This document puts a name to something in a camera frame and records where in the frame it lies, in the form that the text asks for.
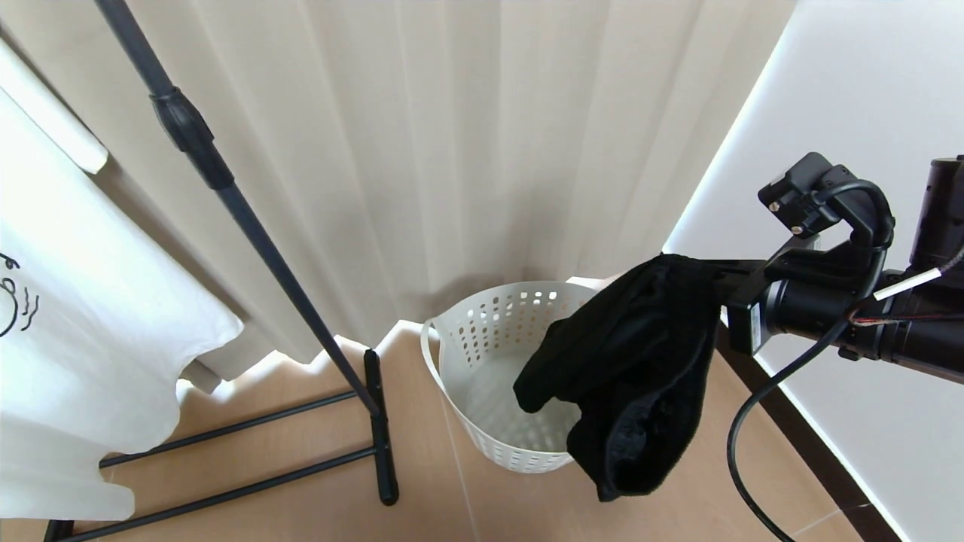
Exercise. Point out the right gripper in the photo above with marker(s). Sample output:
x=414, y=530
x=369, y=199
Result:
x=806, y=312

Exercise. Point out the black garment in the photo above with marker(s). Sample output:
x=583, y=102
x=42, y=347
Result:
x=640, y=361

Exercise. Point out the white printed t-shirt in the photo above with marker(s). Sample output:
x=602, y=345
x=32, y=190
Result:
x=90, y=339

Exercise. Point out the white laundry basket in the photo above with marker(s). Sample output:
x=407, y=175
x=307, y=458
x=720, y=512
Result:
x=482, y=391

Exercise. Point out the black clothes rack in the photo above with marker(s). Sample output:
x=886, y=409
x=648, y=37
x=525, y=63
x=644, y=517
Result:
x=256, y=233

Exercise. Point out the beige curtain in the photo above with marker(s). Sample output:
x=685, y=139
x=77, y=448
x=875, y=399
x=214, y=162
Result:
x=452, y=113

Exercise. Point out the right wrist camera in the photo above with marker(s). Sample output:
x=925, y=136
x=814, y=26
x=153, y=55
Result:
x=798, y=192

